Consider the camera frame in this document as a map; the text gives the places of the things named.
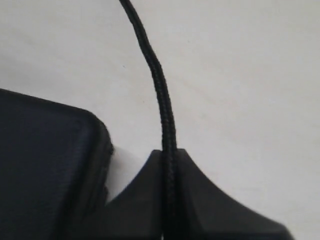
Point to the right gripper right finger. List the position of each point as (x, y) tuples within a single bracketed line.
[(208, 213)]

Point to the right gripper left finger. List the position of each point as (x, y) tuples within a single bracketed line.
[(135, 214)]

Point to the black plastic carrying case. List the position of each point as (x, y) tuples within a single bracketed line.
[(54, 160)]

